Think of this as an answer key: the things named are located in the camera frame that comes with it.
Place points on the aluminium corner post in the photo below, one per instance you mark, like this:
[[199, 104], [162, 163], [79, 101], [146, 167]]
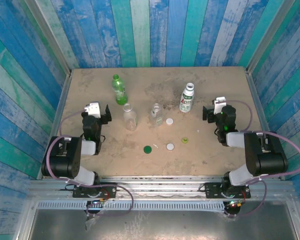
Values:
[[49, 37], [270, 37]]

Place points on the slim clear labelled bottle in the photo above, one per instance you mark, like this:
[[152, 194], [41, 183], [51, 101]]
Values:
[[158, 121]]

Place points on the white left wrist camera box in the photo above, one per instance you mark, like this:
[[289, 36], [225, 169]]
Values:
[[93, 108]]

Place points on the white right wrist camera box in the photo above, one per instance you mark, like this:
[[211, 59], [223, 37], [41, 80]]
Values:
[[220, 105]]

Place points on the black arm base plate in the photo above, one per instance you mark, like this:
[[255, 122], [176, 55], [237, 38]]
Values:
[[109, 191], [212, 191]]

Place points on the small white plastic scrap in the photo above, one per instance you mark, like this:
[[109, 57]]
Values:
[[155, 145]]

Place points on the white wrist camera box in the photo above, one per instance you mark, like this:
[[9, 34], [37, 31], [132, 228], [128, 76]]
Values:
[[93, 108], [220, 105]]

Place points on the dark green bottle cap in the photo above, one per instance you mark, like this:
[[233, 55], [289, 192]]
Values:
[[147, 149]]

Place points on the yellow-green bottle cap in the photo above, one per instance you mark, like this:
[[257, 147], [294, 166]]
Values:
[[185, 140]]

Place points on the steel sheet panel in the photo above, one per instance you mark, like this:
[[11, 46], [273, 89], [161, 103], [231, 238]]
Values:
[[164, 225]]

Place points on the wide clear ribbed bottle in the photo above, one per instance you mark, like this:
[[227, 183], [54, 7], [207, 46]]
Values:
[[131, 122]]

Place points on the small circuit board with LEDs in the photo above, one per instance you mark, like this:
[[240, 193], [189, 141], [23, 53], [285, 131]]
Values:
[[234, 204], [98, 201]]

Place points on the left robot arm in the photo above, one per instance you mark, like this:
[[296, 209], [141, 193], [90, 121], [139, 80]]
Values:
[[62, 160]]

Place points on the white AD milk bottle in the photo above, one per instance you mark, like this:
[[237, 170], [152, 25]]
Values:
[[186, 102]]

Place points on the green plastic bottle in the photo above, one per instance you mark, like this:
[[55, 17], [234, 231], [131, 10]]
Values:
[[121, 96]]

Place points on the white bottle cap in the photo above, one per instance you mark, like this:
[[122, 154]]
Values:
[[170, 146], [169, 121]]

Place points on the aluminium mounting rail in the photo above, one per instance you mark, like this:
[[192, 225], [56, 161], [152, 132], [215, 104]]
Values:
[[159, 186]]

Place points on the aluminium table side rail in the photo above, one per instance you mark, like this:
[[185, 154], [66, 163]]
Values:
[[62, 105], [258, 107]]

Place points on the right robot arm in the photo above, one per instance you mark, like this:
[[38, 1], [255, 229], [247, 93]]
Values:
[[265, 157]]

